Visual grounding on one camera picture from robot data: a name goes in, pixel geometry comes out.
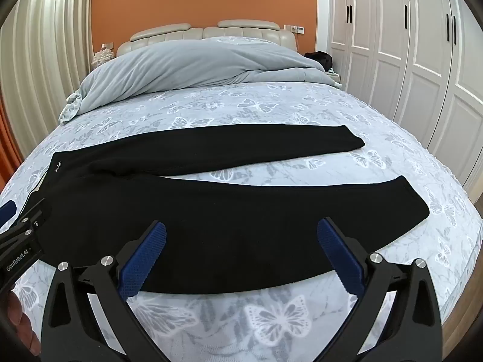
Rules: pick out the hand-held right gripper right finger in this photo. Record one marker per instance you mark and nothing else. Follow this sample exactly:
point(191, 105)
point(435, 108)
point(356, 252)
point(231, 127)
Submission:
point(341, 256)

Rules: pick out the white flower ornament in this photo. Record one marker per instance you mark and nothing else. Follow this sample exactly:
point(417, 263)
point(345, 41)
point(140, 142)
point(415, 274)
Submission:
point(102, 57)

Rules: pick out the black pants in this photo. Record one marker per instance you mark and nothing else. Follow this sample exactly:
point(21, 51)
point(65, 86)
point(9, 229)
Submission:
point(234, 230)

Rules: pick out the person's left hand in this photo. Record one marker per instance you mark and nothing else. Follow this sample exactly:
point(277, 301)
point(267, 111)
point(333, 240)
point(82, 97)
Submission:
point(22, 320)

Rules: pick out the white wall switch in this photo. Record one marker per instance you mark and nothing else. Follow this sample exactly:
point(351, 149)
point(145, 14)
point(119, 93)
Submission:
point(108, 46)

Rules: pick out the white nightstand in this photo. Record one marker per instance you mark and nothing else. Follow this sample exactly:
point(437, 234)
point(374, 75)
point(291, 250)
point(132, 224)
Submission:
point(335, 77)

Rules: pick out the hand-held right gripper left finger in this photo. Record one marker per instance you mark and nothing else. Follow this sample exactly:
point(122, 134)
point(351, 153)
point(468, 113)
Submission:
point(145, 256)

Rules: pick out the beige pleated curtain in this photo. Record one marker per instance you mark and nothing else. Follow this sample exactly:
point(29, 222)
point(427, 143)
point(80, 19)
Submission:
point(49, 45)

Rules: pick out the white panelled wardrobe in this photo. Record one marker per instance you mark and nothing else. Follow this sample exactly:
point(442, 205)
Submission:
point(415, 52)

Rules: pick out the grey duvet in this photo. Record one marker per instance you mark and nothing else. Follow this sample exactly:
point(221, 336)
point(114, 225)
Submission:
point(196, 64)

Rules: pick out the bed with butterfly print sheet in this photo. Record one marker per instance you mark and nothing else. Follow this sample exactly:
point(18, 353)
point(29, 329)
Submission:
point(286, 105)

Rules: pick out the white wall socket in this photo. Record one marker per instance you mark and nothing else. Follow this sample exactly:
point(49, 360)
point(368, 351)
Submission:
point(289, 27)

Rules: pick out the beige padded headboard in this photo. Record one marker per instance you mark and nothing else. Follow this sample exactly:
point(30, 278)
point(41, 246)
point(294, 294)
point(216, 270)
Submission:
point(241, 31)

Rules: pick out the orange curtain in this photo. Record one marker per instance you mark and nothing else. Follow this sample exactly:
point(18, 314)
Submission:
point(7, 147)

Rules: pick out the black bag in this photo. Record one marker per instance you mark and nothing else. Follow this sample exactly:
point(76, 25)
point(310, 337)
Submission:
point(320, 60)

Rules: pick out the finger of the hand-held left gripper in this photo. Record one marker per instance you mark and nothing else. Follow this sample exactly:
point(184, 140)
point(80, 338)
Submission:
point(6, 211)
point(37, 213)

